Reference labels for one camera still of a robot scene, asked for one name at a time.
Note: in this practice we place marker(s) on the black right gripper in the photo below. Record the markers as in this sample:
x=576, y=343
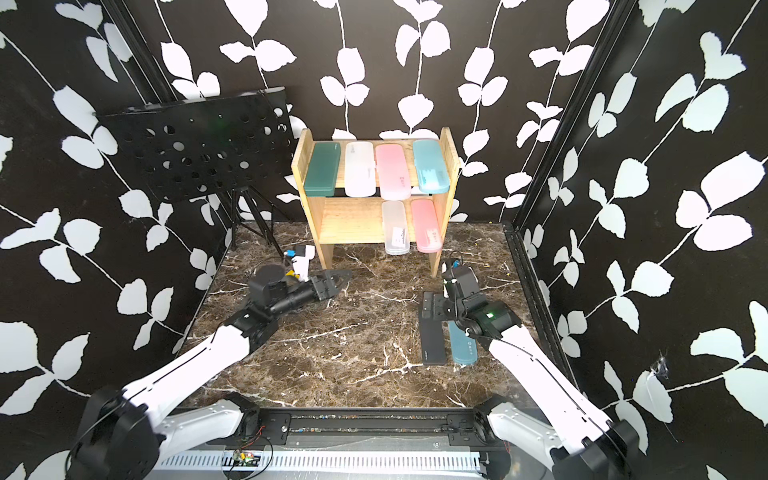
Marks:
x=443, y=304

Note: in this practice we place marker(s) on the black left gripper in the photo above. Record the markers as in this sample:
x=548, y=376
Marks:
x=328, y=290

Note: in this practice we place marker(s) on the teal pencil case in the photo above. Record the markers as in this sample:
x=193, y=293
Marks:
x=463, y=348

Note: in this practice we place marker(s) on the dark grey pencil case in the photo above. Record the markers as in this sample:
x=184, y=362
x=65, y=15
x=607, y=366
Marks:
x=432, y=333

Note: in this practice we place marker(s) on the clear frosted pencil case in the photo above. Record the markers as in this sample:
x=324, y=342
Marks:
x=395, y=227

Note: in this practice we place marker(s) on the pink pencil case shelf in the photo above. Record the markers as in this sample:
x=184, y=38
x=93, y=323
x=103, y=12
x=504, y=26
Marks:
x=426, y=227
x=393, y=173

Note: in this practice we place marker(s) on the dark green pencil case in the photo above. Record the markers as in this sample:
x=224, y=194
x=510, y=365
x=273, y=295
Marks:
x=322, y=171

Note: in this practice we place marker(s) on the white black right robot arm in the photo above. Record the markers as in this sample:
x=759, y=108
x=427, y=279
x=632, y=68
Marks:
x=575, y=440

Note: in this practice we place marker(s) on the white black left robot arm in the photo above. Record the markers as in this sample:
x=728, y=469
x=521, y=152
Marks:
x=125, y=432

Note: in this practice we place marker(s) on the white pencil case upper shelf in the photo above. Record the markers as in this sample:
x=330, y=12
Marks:
x=359, y=170

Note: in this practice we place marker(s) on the wooden two-tier shelf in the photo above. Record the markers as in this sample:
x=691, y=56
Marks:
x=342, y=220

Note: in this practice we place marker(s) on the light blue pencil case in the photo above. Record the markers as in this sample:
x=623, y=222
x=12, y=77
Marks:
x=430, y=167

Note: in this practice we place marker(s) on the black perforated music stand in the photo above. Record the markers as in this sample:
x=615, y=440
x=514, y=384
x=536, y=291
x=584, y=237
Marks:
x=240, y=147

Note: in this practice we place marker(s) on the small green circuit board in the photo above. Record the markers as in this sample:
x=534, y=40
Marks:
x=241, y=460

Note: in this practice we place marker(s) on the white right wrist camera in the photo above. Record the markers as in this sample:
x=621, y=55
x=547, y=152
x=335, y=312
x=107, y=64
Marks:
x=460, y=276

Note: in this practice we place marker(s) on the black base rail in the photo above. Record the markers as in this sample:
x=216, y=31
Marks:
x=459, y=427

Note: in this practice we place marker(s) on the white perforated cable tray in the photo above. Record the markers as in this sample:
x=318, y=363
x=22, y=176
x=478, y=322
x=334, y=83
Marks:
x=397, y=462

